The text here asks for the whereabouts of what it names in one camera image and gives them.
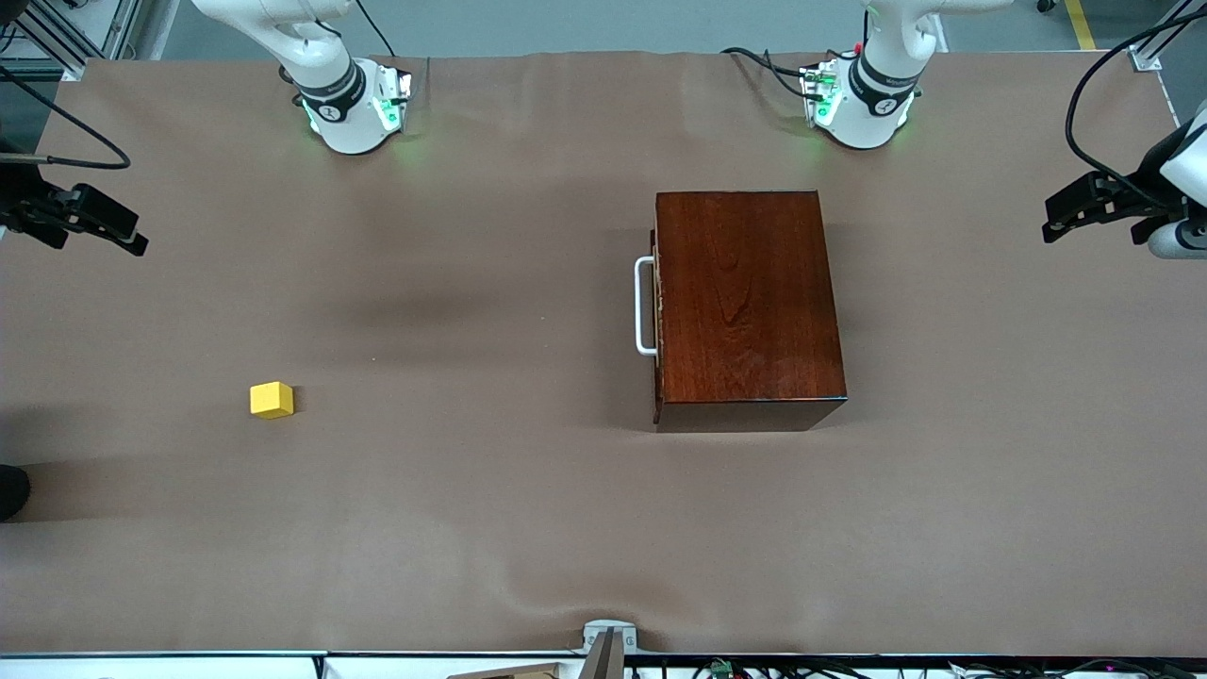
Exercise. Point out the yellow cube block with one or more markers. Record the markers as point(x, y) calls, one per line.
point(272, 401)

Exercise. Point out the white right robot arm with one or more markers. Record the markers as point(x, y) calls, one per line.
point(344, 123)

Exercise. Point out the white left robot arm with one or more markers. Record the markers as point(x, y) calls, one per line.
point(863, 123)

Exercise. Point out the dark wooden drawer cabinet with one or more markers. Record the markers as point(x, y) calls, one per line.
point(754, 330)

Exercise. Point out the black rounded object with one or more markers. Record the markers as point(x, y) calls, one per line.
point(11, 492)

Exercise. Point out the large table cover sheet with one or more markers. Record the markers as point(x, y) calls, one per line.
point(377, 519)

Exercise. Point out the green terminal connector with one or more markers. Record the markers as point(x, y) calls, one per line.
point(721, 668)

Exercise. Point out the light brown board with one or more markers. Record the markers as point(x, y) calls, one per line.
point(519, 672)

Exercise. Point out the aluminium frame profile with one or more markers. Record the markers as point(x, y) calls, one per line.
point(1165, 33)

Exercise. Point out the aluminium frame structure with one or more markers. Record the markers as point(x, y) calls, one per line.
point(118, 24)

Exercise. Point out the white table edge rail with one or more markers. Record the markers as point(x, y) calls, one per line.
point(189, 668)

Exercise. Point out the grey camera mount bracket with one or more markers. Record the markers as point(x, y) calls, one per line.
point(608, 630)

